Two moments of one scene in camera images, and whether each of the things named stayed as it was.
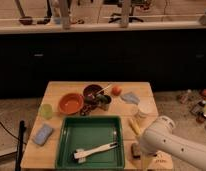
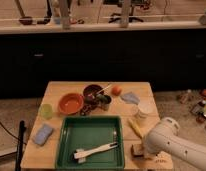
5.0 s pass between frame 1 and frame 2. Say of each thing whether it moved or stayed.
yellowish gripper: moved
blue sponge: stayed
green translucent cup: stayed
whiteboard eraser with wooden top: stayed
